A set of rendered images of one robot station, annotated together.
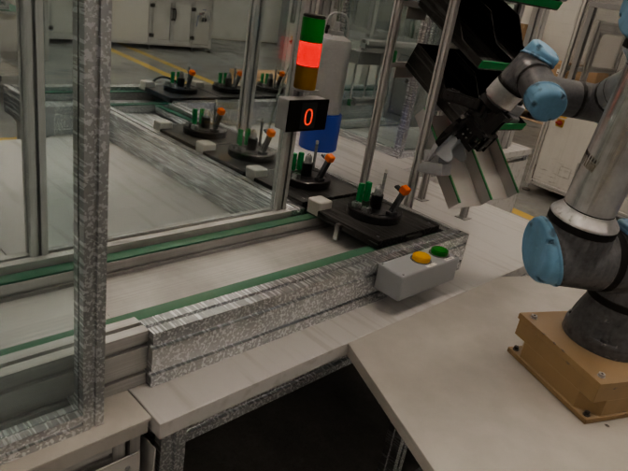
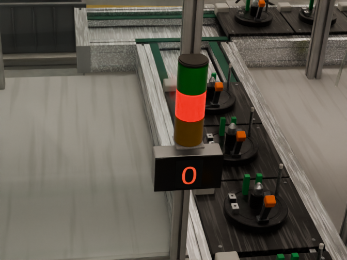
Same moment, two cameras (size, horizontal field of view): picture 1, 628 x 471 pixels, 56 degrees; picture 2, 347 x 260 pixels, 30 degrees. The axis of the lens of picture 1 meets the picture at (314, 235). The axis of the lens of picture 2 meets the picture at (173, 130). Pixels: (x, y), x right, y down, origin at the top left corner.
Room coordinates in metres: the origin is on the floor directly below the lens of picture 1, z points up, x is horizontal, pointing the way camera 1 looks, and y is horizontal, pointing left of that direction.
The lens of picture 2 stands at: (0.58, -0.48, 1.87)
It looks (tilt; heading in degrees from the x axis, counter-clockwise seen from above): 32 degrees down; 37
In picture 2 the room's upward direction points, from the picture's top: 3 degrees clockwise
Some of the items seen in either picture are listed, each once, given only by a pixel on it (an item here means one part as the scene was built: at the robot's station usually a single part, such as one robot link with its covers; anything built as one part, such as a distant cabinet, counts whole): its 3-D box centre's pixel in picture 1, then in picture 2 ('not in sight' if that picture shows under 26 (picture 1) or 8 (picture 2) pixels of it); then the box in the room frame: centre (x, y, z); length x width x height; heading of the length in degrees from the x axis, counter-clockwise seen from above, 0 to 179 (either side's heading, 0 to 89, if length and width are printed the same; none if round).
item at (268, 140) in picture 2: not in sight; (231, 136); (1.75, 0.23, 1.01); 0.24 x 0.24 x 0.13; 48
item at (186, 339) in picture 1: (337, 285); not in sight; (1.10, -0.07, 0.91); 0.89 x 0.06 x 0.11; 138
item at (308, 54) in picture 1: (308, 53); (190, 101); (1.35, 0.08, 1.33); 0.05 x 0.05 x 0.05
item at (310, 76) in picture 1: (306, 77); (188, 127); (1.35, 0.08, 1.28); 0.05 x 0.05 x 0.05
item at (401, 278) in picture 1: (418, 271); not in sight; (1.20, -0.24, 0.93); 0.21 x 0.07 x 0.06; 138
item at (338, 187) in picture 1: (306, 166); (256, 197); (1.58, 0.05, 1.01); 0.24 x 0.24 x 0.13; 48
